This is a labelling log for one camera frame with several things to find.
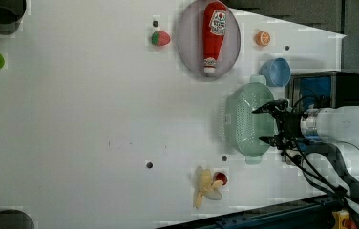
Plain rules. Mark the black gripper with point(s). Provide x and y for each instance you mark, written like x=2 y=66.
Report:
x=288 y=124

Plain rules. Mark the toy strawberry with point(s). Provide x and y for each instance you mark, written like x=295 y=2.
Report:
x=160 y=38

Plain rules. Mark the black cylinder post lower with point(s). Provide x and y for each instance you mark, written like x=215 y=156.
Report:
x=15 y=219

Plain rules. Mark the green plastic strainer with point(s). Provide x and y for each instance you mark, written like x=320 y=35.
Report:
x=242 y=128

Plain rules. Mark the black cylinder post upper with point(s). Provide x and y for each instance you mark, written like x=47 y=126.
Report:
x=12 y=11

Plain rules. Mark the blue bowl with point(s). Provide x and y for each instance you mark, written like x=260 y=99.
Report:
x=277 y=72

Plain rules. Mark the peeled toy banana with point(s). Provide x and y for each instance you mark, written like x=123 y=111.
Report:
x=206 y=187

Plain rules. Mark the black toaster oven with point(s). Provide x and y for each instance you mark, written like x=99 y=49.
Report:
x=323 y=89

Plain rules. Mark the small red toy fruit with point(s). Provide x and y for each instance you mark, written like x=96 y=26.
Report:
x=219 y=176

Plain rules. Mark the black cylinder post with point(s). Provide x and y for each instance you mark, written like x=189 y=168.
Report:
x=12 y=11
x=15 y=219

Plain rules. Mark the red ketchup bottle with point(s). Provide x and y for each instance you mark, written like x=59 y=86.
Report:
x=213 y=33

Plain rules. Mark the toy orange half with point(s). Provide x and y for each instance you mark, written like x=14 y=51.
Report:
x=262 y=38

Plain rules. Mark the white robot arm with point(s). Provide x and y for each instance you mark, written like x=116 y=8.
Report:
x=327 y=139

